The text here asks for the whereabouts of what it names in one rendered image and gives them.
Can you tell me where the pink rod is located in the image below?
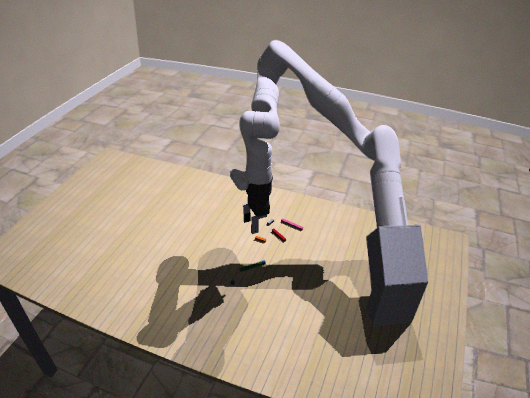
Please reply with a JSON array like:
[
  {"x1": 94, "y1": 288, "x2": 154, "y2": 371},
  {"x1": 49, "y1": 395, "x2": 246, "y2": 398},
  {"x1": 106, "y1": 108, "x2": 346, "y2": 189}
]
[{"x1": 281, "y1": 218, "x2": 303, "y2": 230}]

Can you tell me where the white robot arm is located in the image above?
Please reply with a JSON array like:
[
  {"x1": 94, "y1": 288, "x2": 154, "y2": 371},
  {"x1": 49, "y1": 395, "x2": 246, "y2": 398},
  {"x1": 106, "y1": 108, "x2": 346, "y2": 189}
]
[{"x1": 239, "y1": 40, "x2": 407, "y2": 227}]

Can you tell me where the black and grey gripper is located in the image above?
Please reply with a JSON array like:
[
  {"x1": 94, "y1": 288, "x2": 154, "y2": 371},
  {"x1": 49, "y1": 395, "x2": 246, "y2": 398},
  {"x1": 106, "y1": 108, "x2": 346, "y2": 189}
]
[{"x1": 230, "y1": 164, "x2": 273, "y2": 234}]

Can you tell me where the red rod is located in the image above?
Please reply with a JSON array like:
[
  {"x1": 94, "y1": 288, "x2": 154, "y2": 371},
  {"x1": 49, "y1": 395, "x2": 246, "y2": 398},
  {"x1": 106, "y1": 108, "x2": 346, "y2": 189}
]
[{"x1": 272, "y1": 229, "x2": 286, "y2": 242}]

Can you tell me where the green rod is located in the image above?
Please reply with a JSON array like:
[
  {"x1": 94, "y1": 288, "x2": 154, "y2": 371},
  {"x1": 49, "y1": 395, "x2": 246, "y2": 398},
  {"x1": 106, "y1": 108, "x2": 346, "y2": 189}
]
[{"x1": 240, "y1": 261, "x2": 263, "y2": 272}]

